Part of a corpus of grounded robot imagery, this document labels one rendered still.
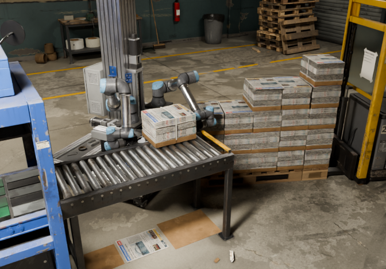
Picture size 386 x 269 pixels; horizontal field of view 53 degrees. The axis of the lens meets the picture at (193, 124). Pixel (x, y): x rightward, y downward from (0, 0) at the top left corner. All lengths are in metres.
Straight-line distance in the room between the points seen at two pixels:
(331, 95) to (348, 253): 1.49
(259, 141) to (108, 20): 1.86
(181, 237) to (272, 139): 1.36
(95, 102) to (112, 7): 0.96
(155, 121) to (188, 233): 1.06
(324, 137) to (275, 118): 0.60
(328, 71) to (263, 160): 1.09
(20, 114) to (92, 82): 1.85
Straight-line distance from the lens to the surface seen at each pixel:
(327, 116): 4.11
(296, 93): 3.88
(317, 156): 4.28
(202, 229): 3.54
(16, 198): 2.75
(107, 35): 3.66
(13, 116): 2.08
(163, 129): 3.07
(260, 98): 3.77
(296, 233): 3.61
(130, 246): 3.40
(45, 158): 2.19
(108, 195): 2.66
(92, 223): 3.71
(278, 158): 4.11
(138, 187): 2.72
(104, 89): 3.13
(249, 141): 3.91
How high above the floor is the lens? 2.22
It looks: 24 degrees down
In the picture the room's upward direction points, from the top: straight up
